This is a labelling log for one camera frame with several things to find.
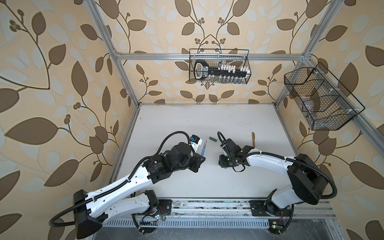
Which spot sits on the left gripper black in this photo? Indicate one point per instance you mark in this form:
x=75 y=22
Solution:
x=197 y=161

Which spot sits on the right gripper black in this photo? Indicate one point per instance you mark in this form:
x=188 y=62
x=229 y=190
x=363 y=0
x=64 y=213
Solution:
x=221 y=162

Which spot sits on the brown pen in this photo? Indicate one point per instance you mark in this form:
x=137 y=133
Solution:
x=254 y=139

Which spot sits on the blue pen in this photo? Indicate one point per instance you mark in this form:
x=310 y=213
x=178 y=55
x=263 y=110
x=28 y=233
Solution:
x=204 y=148

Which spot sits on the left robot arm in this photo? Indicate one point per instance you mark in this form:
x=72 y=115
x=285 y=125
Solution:
x=128 y=195

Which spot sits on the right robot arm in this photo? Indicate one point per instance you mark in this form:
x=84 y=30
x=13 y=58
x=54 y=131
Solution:
x=308 y=183

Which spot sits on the black tool in basket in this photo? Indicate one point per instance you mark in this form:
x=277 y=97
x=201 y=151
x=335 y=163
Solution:
x=203 y=70

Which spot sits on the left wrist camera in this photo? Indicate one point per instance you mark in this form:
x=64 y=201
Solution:
x=195 y=142

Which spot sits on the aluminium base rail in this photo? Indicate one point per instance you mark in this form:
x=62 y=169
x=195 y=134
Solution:
x=229 y=214

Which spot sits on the back wire basket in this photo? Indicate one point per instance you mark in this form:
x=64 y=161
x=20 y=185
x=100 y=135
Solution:
x=217 y=57

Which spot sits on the wire basket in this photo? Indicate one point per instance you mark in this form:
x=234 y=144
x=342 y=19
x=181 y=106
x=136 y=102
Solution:
x=217 y=57
x=325 y=102

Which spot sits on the right wire basket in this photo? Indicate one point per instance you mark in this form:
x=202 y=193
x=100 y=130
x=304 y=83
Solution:
x=325 y=102

